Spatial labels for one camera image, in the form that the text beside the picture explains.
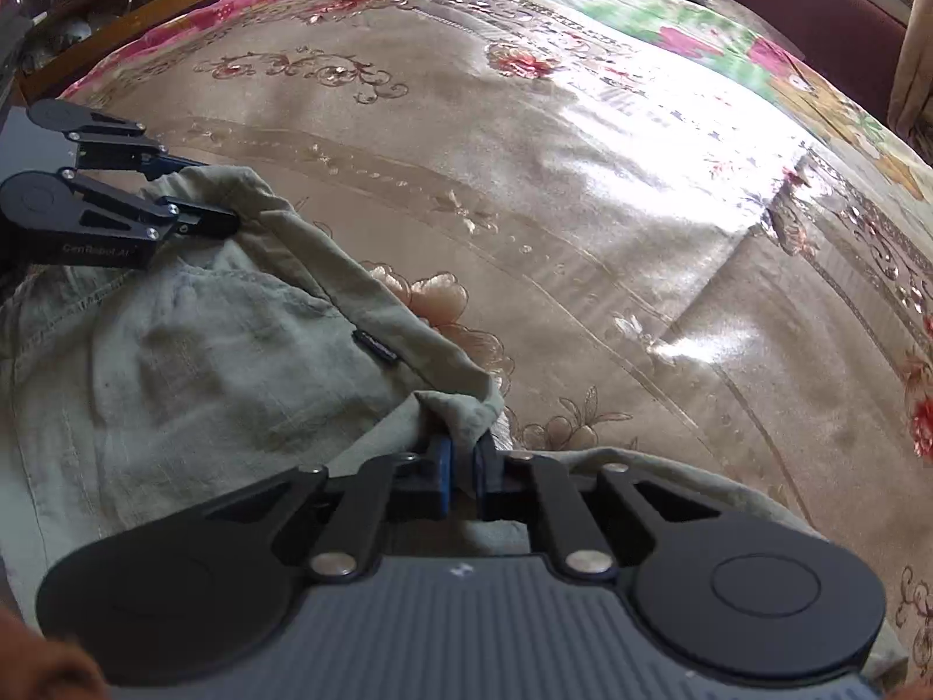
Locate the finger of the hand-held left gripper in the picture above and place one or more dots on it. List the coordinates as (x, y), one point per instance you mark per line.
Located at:
(208, 222)
(175, 162)

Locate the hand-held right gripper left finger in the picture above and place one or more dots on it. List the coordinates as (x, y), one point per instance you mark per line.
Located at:
(439, 477)

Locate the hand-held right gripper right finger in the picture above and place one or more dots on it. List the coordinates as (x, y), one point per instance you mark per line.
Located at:
(482, 481)

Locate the grey-green pants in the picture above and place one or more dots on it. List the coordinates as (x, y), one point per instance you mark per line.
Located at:
(182, 364)

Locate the beige floral satin blanket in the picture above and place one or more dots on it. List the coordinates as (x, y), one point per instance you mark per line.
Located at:
(583, 197)

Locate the pink floral quilt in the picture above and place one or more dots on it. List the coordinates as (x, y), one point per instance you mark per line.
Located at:
(692, 36)

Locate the maroon padded headboard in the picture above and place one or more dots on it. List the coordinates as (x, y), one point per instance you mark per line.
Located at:
(802, 0)

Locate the beige curtain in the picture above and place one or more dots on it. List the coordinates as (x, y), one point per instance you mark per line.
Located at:
(915, 65)

